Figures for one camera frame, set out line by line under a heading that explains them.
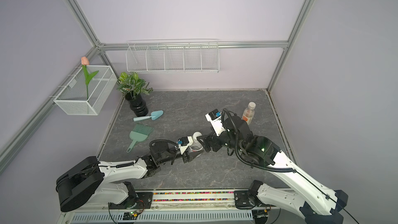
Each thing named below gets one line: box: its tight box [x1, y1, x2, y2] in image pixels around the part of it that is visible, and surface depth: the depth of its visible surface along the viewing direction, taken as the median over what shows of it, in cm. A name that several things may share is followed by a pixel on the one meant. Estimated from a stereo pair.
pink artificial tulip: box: [80, 56, 99, 101], surface depth 81 cm
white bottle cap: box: [192, 131, 203, 141], surface depth 66 cm
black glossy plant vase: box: [124, 92, 149, 117], surface depth 102 cm
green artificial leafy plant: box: [116, 71, 154, 100], surface depth 92 cm
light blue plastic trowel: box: [133, 109, 164, 122], surface depth 107 cm
